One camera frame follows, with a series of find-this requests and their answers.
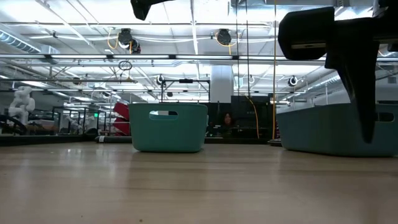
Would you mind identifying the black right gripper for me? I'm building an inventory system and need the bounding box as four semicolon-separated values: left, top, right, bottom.
277;0;398;144

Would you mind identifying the blue-teal plastic bin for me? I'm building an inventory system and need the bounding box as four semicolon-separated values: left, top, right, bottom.
275;103;398;157

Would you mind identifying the green-teal plastic bin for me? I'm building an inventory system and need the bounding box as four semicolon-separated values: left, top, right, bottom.
128;103;209;154

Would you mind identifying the black metal gantry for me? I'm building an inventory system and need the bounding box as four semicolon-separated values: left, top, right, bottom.
160;78;211;104

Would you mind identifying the white column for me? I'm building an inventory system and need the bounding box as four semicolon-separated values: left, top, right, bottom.
210;65;234;104

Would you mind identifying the red storage bin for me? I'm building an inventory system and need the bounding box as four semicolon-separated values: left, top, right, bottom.
112;101;131;137

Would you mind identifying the black monitor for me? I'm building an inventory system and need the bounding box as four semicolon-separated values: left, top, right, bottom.
207;95;277;139

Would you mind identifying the black marker with white band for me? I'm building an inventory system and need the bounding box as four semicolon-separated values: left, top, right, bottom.
95;135;133;144

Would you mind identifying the person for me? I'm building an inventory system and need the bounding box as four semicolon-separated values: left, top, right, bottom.
221;111;236;129

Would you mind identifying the white robot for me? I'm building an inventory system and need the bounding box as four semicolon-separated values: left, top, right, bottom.
7;86;36;126

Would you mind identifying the black hanging cable loop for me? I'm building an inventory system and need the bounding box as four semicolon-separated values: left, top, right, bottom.
118;60;133;72

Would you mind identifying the yellow hanging cable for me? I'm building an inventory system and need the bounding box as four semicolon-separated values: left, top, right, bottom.
244;95;261;139

